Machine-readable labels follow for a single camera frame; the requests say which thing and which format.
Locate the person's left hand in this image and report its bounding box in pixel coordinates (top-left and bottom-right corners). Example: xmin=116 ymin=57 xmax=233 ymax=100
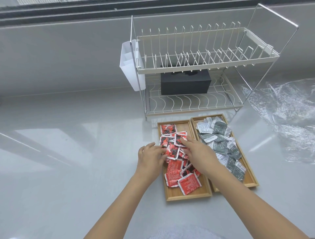
xmin=134 ymin=142 xmax=171 ymax=183

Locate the person's right hand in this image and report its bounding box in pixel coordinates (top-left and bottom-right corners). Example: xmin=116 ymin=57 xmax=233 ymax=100
xmin=179 ymin=136 xmax=220 ymax=178

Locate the red white-edged single sachet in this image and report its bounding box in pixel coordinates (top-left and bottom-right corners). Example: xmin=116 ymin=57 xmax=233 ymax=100
xmin=174 ymin=133 xmax=188 ymax=148

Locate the person's left forearm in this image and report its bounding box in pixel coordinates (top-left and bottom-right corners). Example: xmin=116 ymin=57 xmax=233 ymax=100
xmin=84 ymin=172 xmax=159 ymax=239

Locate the person's right forearm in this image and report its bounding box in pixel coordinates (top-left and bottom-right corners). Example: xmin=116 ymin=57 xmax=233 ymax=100
xmin=203 ymin=160 xmax=311 ymax=239

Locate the pile of red sauce packets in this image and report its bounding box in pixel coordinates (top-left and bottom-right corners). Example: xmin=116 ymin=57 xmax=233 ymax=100
xmin=159 ymin=124 xmax=202 ymax=196

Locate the pile of grey sauce packets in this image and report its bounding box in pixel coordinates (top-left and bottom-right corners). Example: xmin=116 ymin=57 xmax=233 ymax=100
xmin=196 ymin=116 xmax=247 ymax=183

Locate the wooden tray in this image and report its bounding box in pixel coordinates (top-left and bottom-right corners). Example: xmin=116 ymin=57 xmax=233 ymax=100
xmin=157 ymin=120 xmax=213 ymax=202
xmin=190 ymin=113 xmax=259 ymax=193

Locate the black tissue box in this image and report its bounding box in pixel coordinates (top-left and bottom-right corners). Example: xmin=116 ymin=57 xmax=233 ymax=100
xmin=160 ymin=69 xmax=212 ymax=96

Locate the two-tier white metal dish rack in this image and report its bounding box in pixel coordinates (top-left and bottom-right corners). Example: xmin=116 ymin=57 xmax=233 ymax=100
xmin=130 ymin=3 xmax=299 ymax=121

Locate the person's light fabric clothing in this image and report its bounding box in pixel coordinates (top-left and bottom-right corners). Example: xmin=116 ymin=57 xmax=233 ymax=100
xmin=147 ymin=224 xmax=217 ymax=239

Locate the white plastic utensil holder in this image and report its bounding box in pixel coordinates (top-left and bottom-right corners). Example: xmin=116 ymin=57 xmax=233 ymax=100
xmin=119 ymin=39 xmax=146 ymax=92

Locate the clear crumpled plastic wrap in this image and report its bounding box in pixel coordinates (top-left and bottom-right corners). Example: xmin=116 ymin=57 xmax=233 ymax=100
xmin=242 ymin=78 xmax=315 ymax=164

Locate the dark window frame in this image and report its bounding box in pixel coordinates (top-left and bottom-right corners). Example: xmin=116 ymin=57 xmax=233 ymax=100
xmin=0 ymin=0 xmax=261 ymax=27

